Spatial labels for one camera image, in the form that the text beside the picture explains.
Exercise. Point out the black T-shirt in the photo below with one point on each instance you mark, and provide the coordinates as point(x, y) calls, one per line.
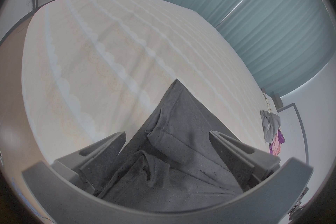
point(175, 160)

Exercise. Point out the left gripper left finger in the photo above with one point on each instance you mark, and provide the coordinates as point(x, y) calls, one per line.
point(102, 160)

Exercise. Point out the bed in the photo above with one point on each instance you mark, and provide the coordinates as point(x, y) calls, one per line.
point(118, 55)

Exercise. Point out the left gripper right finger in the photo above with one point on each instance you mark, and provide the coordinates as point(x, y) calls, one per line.
point(233, 160)

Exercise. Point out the pile of clothes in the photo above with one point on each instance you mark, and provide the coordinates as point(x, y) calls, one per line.
point(277, 144)

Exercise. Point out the grey bedside table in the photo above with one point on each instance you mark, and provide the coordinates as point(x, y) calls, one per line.
point(278, 99)

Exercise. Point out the grey garment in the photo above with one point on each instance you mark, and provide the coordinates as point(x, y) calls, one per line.
point(270, 123)

